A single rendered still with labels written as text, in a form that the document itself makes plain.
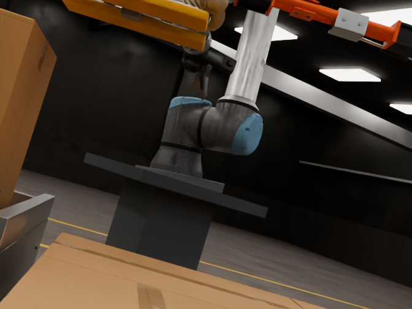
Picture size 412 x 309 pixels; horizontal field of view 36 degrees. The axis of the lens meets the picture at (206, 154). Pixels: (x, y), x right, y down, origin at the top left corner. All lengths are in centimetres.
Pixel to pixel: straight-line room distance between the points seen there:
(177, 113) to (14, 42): 108
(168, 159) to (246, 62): 43
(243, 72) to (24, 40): 113
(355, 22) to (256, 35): 86
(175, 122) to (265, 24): 47
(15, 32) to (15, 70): 7
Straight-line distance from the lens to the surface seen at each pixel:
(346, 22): 142
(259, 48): 223
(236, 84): 218
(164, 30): 145
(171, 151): 218
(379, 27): 144
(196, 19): 127
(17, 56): 120
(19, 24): 121
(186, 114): 219
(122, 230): 222
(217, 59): 192
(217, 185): 221
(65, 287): 97
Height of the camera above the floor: 74
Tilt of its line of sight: 3 degrees up
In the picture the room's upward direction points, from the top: 17 degrees clockwise
